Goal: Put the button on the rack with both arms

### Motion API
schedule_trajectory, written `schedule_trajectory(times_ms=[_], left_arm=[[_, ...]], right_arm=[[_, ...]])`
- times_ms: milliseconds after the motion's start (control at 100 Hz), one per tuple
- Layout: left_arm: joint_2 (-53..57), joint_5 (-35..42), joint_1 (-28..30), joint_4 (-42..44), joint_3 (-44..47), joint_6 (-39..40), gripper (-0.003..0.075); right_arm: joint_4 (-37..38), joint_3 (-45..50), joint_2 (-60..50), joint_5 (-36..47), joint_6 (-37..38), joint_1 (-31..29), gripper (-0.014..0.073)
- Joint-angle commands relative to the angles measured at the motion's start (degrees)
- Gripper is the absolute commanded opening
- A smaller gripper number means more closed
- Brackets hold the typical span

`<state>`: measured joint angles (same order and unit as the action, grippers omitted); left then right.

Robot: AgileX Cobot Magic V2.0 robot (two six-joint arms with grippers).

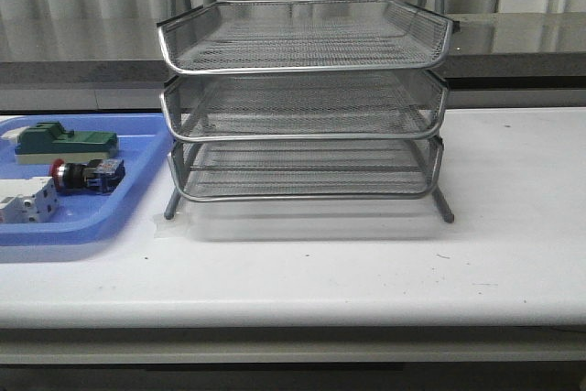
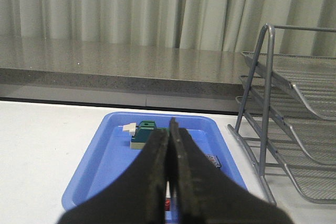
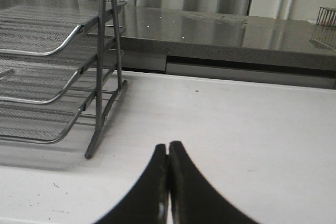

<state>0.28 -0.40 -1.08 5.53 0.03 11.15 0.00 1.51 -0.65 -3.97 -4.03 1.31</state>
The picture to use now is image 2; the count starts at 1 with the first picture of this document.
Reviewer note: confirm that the grey metal rack frame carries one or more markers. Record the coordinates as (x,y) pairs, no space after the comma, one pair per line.
(257,83)

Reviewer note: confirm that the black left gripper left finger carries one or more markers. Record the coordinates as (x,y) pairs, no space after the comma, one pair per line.
(136,196)

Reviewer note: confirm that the grey curtain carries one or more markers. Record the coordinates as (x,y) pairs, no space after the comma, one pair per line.
(219,25)

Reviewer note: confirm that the red emergency stop push button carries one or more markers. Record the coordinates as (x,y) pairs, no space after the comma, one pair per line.
(213,158)

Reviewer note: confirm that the grey stone counter ledge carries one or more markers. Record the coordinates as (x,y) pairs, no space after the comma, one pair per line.
(66,71)

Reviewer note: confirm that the blue plastic tray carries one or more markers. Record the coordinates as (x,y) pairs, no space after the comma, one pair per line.
(109,154)

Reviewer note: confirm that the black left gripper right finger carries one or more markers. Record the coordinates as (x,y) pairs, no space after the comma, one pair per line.
(204,194)

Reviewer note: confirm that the mesh rack tray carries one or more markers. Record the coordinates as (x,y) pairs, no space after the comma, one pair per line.
(315,137)
(268,145)
(303,87)

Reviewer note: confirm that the green electrical module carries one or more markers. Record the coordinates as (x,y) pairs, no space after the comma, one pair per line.
(141,132)

